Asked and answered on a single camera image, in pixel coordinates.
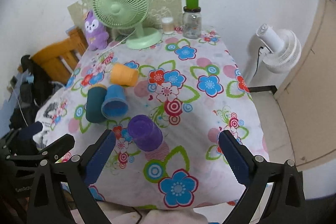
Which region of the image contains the purple plastic cup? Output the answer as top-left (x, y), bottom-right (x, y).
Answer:
top-left (127, 115), bottom-right (163, 152)

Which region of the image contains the dark teal cup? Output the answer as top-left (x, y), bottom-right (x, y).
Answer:
top-left (85, 84), bottom-right (107, 123)

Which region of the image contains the blue plastic cup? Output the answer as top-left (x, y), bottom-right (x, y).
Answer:
top-left (101, 84), bottom-right (129, 119)

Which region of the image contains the orange plastic cup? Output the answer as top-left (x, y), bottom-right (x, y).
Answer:
top-left (110, 63), bottom-right (138, 87)

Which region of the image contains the green cup on jar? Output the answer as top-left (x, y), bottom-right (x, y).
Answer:
top-left (186, 0), bottom-right (199, 9)

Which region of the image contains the pile of dark clothes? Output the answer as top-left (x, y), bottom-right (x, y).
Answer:
top-left (1, 55), bottom-right (64, 137)

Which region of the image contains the orange wooden chair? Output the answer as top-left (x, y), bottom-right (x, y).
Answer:
top-left (18, 27), bottom-right (88, 84)

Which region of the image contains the floral tablecloth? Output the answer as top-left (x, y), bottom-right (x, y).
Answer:
top-left (34, 27), bottom-right (268, 209)

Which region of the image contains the purple plush toy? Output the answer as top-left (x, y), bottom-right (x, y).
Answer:
top-left (84, 10), bottom-right (109, 51)

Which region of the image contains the white standing fan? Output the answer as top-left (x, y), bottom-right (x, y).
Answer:
top-left (244, 24), bottom-right (302, 85)

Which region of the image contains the green desk fan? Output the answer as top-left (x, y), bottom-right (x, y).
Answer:
top-left (92, 0), bottom-right (162, 50)

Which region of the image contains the cotton swab container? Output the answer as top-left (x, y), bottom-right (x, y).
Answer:
top-left (161, 16), bottom-right (174, 35)

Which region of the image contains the glass mason jar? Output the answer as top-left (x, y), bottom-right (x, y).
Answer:
top-left (183, 6), bottom-right (202, 39)

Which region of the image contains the beige cartoon board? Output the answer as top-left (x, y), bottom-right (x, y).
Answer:
top-left (68, 0), bottom-right (182, 29)

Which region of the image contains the white fan cable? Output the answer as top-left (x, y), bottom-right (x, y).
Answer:
top-left (101, 31), bottom-right (137, 54)

